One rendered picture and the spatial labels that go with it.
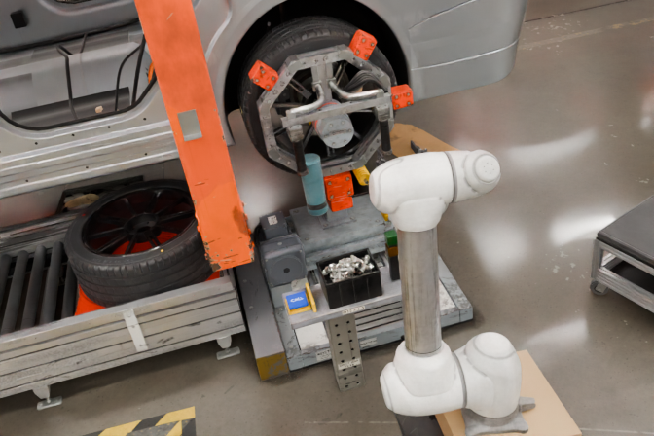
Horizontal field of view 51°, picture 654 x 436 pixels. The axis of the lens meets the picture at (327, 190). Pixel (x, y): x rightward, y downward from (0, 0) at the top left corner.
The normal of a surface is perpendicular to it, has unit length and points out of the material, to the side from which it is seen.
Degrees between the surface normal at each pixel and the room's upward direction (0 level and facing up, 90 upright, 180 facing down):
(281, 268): 90
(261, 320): 0
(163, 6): 90
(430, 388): 76
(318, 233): 0
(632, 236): 0
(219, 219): 90
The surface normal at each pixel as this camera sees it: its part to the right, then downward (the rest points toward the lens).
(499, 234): -0.13, -0.83
